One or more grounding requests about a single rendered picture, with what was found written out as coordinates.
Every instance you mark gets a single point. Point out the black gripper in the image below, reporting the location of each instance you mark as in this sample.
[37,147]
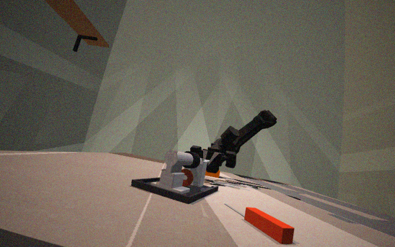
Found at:
[215,155]

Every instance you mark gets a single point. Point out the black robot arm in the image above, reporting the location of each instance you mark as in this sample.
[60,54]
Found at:
[232,139]

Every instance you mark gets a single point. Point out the red-brown ring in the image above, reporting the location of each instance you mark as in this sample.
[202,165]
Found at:
[189,179]

